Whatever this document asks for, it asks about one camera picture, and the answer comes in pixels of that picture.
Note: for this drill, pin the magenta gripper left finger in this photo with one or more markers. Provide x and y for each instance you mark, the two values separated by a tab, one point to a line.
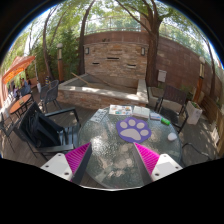
70	166

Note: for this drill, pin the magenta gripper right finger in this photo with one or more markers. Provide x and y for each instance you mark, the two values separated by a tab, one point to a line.
153	166

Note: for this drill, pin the purple paw print mousepad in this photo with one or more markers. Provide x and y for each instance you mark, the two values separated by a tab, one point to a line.
133	130

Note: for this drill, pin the black metal armchair left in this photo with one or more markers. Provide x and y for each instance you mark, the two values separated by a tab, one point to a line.
44	134

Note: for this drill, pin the round glass patio table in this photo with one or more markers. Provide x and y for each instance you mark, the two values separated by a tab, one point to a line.
112	163

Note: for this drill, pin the green cylindrical object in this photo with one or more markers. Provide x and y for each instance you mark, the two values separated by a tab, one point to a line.
165	121

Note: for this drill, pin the small white blue box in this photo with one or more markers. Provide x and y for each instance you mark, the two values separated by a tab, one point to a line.
155	116

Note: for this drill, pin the grey patterned booklet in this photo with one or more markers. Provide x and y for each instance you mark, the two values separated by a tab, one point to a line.
98	116

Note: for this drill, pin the white book stack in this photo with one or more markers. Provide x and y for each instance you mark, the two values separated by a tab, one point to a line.
141	111

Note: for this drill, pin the colourful picture book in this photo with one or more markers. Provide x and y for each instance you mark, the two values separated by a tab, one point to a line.
120	110

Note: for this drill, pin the dark metal chair right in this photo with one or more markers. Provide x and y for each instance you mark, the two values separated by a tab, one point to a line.
171	105

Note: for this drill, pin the white square planter box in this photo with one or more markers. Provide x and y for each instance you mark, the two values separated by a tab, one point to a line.
194	112

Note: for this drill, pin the stone raised planter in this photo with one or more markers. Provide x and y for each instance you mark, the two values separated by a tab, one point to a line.
83	91

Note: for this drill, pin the grey mesh chair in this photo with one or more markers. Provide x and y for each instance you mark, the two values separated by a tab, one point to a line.
49	93

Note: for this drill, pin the round orange wooden table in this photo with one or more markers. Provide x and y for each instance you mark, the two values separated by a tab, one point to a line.
21	105

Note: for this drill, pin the large tree trunk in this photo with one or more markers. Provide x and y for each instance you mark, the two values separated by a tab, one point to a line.
149	15

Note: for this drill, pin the orange patio umbrella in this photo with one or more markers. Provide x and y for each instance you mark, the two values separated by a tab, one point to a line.
19	64

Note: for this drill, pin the wooden lamp post right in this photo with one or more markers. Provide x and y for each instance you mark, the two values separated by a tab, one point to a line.
200	80

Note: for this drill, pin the wooden lamp post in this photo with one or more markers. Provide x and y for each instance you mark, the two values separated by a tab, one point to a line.
200	80
60	62

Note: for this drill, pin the white wall box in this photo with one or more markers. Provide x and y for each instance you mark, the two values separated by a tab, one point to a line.
162	75

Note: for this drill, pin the wooden lamp post left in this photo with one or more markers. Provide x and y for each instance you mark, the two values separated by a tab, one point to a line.
60	62

